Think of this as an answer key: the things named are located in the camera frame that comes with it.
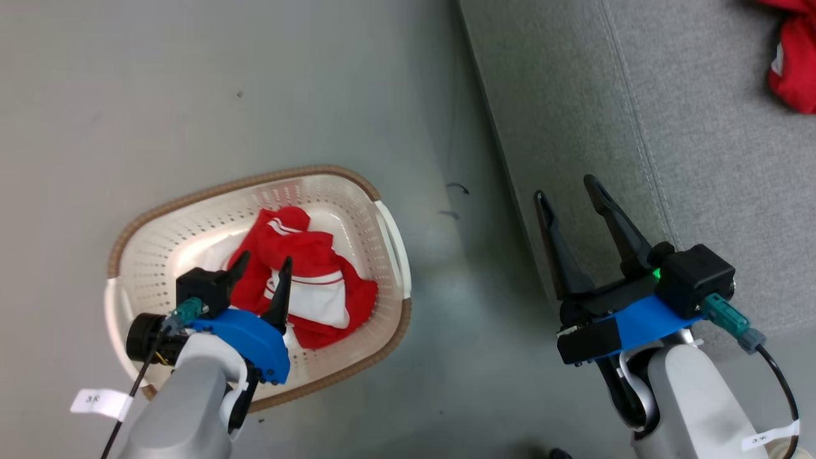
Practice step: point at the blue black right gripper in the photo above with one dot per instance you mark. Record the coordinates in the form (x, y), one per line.
(628, 325)

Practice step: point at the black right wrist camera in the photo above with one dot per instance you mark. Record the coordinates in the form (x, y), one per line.
(695, 277)

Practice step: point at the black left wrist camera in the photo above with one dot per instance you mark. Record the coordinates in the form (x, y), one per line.
(203, 290)

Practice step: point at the grey fabric sofa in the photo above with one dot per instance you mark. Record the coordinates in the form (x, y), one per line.
(701, 127)

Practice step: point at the plain red garment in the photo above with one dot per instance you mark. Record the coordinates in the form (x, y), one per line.
(794, 64)

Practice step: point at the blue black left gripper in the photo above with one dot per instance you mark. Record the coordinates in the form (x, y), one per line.
(252, 338)

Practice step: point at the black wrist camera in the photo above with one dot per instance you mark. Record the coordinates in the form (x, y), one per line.
(695, 277)
(203, 290)

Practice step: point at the red white striped garment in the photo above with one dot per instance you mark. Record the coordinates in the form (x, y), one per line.
(309, 258)

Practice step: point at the beige perforated laundry basket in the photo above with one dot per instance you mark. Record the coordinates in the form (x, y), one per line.
(191, 217)

